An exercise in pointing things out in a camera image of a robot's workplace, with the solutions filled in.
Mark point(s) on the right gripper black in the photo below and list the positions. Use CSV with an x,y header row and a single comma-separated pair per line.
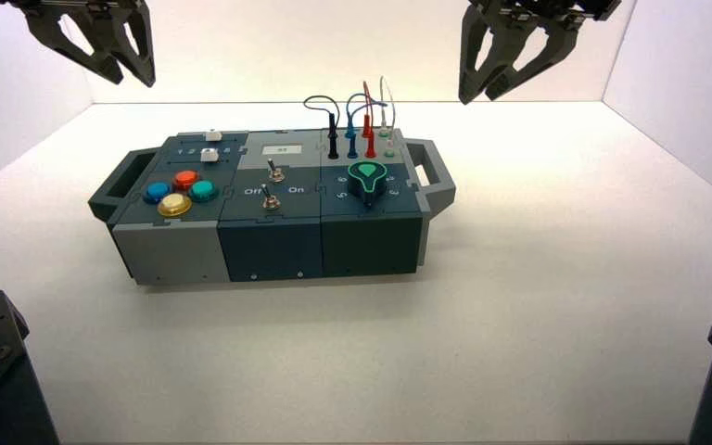
x,y
546,12

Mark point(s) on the grey and teal control box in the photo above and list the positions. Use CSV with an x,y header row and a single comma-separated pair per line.
x,y
270,245

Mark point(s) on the yellow round push button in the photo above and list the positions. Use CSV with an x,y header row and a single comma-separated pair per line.
x,y
175,205

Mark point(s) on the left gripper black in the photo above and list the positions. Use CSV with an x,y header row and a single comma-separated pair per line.
x,y
73,6

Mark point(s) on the orange round push button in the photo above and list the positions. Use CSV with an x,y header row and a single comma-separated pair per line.
x,y
186,179

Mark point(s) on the blue round push button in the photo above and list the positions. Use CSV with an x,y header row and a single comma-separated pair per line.
x,y
157,192

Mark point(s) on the white slider knob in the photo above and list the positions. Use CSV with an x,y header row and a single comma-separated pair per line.
x,y
209,156
213,135

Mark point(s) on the small white display screen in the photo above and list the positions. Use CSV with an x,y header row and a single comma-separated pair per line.
x,y
282,149

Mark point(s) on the green round push button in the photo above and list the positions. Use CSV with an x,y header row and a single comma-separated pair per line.
x,y
203,191

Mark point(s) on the metal toggle switch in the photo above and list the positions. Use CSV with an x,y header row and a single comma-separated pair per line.
x,y
270,201
276,174

